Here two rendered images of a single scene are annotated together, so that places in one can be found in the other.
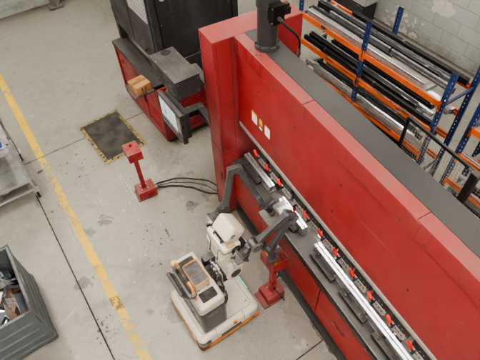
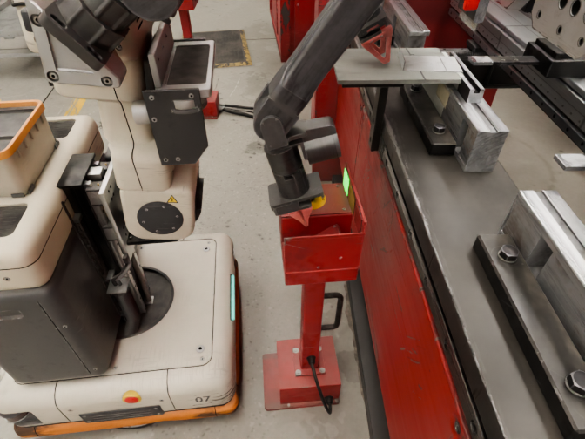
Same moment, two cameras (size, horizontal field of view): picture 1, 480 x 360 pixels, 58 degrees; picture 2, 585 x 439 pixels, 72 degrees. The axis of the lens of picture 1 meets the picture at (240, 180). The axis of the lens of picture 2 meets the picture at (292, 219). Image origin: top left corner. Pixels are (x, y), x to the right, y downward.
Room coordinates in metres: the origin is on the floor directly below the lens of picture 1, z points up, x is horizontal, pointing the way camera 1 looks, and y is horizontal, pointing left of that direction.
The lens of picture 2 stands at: (1.32, -0.50, 1.37)
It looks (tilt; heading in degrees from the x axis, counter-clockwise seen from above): 43 degrees down; 26
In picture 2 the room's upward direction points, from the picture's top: straight up
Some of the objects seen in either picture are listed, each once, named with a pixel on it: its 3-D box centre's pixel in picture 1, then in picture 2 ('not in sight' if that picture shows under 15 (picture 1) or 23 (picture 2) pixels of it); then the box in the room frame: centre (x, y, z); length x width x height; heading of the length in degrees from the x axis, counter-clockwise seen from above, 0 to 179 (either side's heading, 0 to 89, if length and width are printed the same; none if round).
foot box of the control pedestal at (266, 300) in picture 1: (269, 293); (299, 370); (1.91, -0.24, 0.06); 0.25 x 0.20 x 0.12; 121
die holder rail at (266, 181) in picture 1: (258, 172); (398, 20); (2.80, -0.19, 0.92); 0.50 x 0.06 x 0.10; 27
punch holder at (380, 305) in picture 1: (382, 301); not in sight; (1.25, -0.97, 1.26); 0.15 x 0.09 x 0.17; 27
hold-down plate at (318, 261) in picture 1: (322, 266); (532, 319); (1.74, -0.66, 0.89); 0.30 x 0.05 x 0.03; 27
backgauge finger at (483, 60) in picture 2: not in sight; (528, 56); (2.38, -0.59, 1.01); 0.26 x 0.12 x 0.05; 117
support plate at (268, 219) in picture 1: (276, 213); (391, 64); (2.24, -0.31, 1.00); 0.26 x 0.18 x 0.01; 117
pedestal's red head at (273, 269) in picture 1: (273, 257); (316, 222); (1.92, -0.27, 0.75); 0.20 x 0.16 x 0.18; 31
